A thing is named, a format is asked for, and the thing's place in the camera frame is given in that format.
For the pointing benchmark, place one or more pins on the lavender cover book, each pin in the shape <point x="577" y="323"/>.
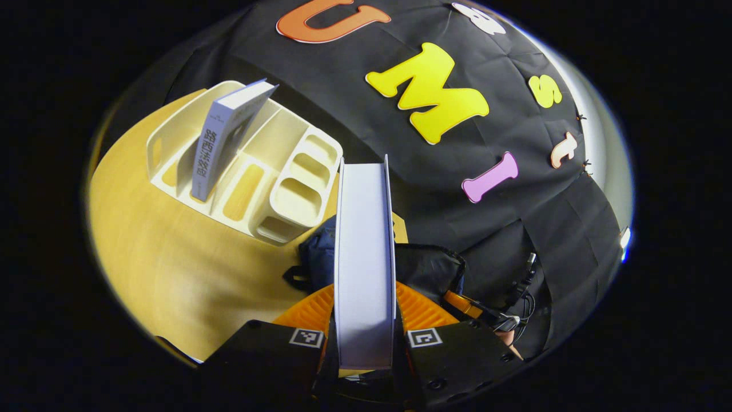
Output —
<point x="220" y="137"/>

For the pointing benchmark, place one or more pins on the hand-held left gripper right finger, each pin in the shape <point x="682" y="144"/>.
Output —
<point x="457" y="360"/>

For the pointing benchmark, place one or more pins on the white cover book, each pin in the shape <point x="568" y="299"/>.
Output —
<point x="365" y="269"/>

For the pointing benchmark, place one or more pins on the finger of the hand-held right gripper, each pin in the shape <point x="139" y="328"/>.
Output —
<point x="469" y="309"/>

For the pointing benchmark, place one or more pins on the blue schoolbag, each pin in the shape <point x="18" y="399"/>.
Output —
<point x="426" y="266"/>

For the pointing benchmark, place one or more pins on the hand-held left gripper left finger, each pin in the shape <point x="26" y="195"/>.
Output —
<point x="263" y="355"/>

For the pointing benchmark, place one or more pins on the white plastic bookshelf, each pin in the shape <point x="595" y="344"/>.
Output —
<point x="297" y="194"/>

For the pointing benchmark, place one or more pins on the row of small black clips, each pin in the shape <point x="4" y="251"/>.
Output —
<point x="581" y="117"/>

